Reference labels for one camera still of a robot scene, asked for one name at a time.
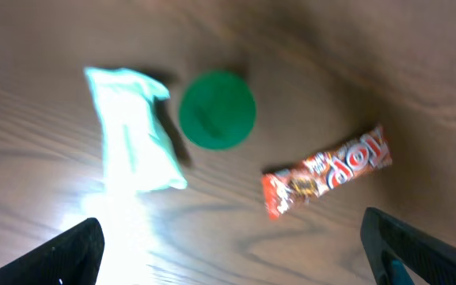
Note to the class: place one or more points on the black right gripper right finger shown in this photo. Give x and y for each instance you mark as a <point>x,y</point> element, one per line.
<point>392,246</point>

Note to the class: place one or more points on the red Top chocolate bar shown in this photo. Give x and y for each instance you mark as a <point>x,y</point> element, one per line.
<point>320,173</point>

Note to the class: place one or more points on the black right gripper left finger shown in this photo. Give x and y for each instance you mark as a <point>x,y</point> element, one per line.
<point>73,257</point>

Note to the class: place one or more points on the green lidded white jar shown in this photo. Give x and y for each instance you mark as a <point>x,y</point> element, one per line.
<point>218,110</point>

